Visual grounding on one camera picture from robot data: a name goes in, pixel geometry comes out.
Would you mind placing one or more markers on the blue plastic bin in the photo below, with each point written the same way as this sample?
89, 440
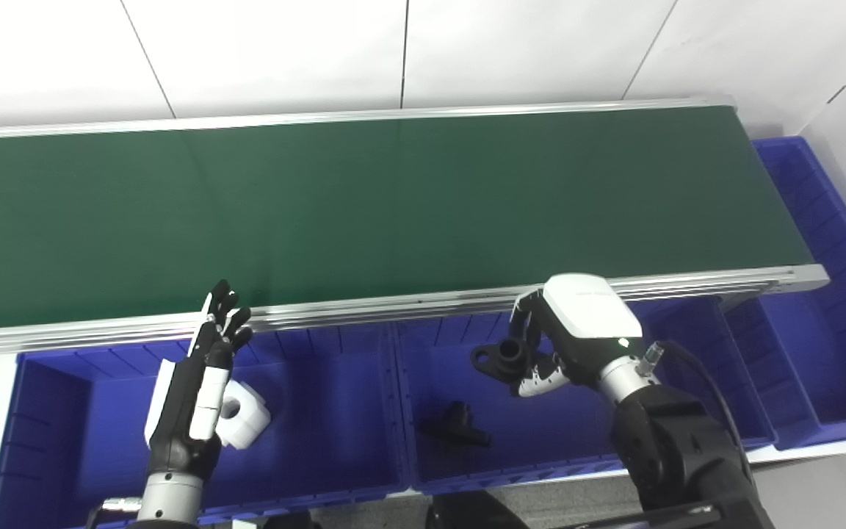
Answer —
320, 426
540, 441
827, 330

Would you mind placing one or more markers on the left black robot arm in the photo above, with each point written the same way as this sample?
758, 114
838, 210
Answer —
170, 499

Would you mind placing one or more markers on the black flange part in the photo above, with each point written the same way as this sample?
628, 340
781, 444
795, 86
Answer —
500, 358
456, 426

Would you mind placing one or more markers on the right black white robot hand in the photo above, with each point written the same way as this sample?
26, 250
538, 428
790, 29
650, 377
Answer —
588, 316

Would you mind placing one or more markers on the white block part with hole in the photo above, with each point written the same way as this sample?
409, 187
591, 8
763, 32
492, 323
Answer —
247, 419

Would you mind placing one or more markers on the black robot torso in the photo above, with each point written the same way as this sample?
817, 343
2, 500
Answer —
474, 513

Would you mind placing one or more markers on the green conveyor belt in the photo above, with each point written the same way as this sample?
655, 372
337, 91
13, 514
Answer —
393, 206
364, 308

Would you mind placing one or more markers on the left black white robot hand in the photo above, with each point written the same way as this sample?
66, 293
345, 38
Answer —
184, 411

